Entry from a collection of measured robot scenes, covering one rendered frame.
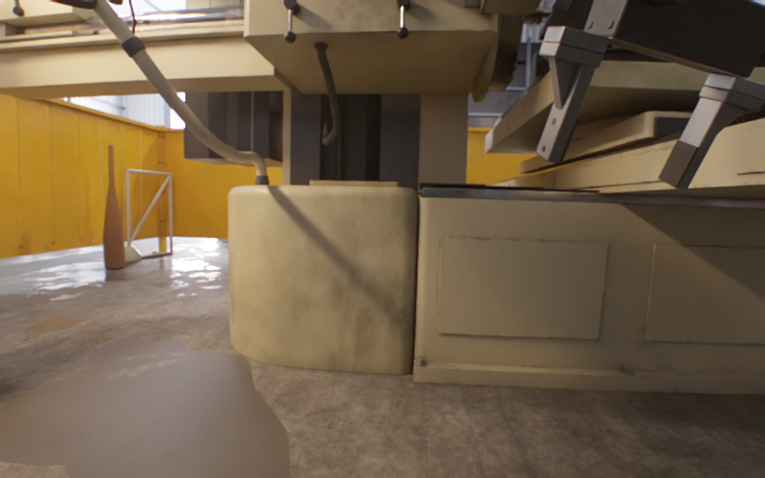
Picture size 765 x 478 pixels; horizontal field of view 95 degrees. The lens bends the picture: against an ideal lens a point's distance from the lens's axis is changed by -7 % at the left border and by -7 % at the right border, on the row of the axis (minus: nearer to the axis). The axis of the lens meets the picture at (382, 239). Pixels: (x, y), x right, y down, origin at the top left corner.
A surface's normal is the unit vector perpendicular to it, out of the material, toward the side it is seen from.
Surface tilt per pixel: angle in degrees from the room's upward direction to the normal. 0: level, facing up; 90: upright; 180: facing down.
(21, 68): 90
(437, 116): 90
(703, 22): 113
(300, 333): 90
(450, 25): 90
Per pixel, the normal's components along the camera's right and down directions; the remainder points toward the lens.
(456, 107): -0.09, 0.09
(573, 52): 0.04, 0.48
